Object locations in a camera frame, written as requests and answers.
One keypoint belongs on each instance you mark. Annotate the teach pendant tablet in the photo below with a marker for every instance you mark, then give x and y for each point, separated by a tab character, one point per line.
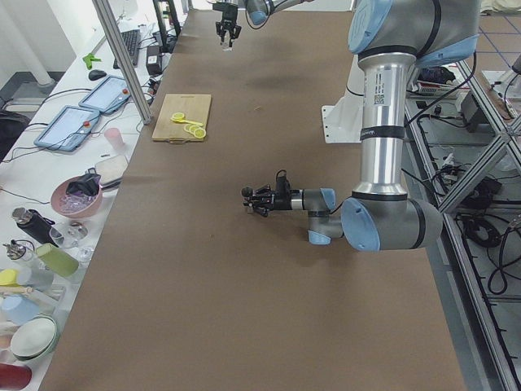
68	130
108	95

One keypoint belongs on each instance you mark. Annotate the far teach pendant tablet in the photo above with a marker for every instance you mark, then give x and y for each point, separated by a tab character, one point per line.
108	95

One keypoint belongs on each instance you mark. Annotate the yellow cup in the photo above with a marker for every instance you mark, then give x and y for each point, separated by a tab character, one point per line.
8	278

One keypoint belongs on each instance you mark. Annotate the wooden cutting board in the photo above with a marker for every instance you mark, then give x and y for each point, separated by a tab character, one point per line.
195	107

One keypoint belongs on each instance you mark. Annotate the white lidded container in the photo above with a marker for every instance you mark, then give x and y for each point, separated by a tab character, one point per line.
111	170

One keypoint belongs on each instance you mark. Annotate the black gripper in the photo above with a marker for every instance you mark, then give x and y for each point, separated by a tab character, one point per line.
229	16
283	201

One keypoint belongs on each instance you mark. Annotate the light blue cup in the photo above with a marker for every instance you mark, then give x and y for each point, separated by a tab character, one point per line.
19	309

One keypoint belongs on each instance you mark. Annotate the red cup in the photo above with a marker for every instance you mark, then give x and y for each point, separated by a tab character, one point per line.
14	377

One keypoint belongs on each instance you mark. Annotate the near teach pendant tablet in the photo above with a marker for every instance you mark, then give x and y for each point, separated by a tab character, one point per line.
68	130

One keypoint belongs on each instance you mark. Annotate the pink plastic cup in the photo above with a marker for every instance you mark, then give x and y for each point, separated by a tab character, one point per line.
114	137

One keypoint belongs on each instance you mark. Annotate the black bottle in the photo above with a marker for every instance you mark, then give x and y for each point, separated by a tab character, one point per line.
34	224

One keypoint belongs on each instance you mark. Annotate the black keyboard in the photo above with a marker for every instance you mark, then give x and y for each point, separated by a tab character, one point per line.
131	40

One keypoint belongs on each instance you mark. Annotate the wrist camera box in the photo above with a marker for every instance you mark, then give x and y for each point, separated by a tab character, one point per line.
282	184

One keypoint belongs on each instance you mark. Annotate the green bottle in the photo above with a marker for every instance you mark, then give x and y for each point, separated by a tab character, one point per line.
57	260

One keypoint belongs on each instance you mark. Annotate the pink bowl with ice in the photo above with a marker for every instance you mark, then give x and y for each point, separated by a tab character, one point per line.
74	206

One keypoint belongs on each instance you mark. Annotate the black computer mouse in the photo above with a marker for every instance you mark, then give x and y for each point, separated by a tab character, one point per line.
96	74

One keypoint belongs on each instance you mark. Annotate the steel measuring jigger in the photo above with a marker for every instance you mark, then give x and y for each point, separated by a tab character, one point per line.
248	194

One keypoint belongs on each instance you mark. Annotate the clear glass shaker cup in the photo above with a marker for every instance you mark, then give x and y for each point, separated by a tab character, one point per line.
227	44

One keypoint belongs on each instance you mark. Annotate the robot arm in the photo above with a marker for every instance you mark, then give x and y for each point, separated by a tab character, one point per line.
390	39
257	14

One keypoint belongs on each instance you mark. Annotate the dark cloth in bowl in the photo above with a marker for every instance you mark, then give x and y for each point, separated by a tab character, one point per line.
87	184

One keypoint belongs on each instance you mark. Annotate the clear wine glass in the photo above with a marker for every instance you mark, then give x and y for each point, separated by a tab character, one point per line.
68	234

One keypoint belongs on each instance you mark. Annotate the aluminium frame post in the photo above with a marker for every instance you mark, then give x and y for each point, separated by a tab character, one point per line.
112	34

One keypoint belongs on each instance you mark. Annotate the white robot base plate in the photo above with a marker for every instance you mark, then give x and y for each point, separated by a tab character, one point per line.
341	123

